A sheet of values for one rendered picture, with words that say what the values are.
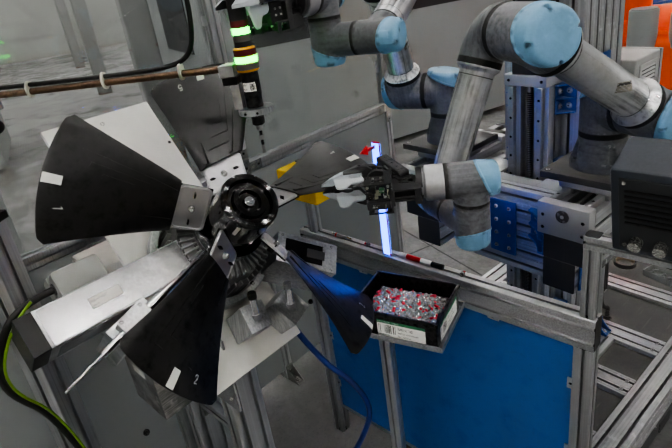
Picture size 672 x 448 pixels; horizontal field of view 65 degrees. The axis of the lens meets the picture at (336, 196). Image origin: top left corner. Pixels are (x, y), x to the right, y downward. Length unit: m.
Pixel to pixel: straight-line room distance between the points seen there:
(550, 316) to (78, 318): 0.96
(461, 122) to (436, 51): 4.05
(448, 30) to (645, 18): 1.65
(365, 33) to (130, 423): 1.49
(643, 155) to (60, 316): 1.04
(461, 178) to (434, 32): 4.17
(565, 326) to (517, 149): 0.65
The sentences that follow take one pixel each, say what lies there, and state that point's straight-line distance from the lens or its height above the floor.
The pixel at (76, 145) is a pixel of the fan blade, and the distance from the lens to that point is 1.03.
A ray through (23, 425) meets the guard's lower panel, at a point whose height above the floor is 0.53.
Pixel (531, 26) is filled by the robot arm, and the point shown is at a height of 1.46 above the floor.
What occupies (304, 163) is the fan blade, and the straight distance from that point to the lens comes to 1.25.
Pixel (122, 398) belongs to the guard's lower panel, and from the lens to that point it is 1.99.
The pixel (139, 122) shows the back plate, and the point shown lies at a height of 1.33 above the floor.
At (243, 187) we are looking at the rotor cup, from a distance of 1.04.
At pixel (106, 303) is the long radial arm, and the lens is 1.07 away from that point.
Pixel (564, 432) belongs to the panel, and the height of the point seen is 0.50.
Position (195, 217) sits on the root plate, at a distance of 1.07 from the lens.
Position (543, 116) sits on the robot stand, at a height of 1.13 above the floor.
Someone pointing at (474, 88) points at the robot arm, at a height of 1.33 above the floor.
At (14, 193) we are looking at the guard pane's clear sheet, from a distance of 1.65.
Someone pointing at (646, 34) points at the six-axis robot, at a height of 0.85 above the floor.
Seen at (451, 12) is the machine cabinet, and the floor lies 1.08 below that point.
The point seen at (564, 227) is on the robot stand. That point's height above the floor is 0.94.
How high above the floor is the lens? 1.61
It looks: 23 degrees down
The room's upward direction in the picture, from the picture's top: 8 degrees counter-clockwise
